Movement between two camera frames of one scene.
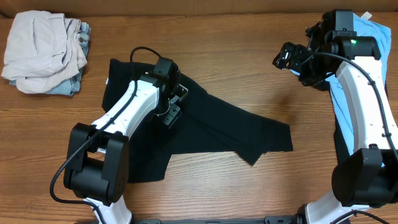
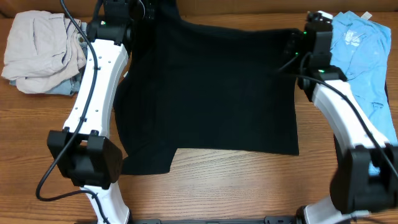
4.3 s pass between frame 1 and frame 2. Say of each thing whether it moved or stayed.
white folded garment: stayed
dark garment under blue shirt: stayed
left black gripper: moved
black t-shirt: moved
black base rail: stayed
